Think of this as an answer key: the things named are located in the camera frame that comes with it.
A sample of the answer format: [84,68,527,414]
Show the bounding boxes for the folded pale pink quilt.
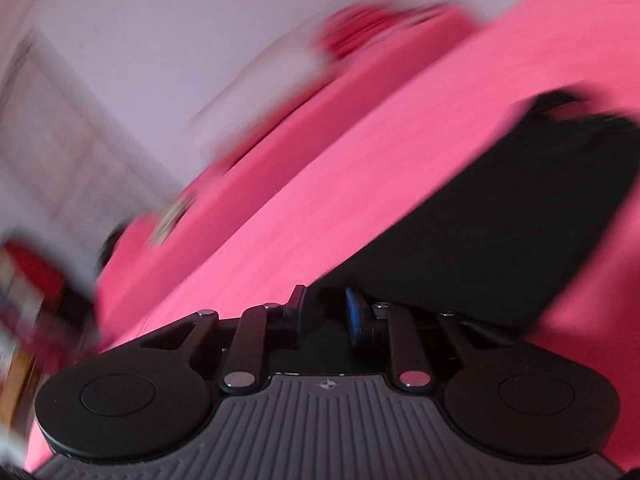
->
[187,35,336,161]

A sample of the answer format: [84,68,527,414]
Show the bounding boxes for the coral red bed sheet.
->
[94,9,487,311]

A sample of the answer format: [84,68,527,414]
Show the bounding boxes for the black knit pants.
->
[270,87,640,376]

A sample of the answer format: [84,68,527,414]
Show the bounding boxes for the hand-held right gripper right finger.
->
[345,287,522,393]

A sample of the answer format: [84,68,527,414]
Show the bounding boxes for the beige cloth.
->
[147,195,198,251]

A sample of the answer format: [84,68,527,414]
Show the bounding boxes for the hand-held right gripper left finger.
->
[141,284,309,392]

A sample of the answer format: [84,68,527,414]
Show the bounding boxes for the red pillow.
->
[320,2,451,58]

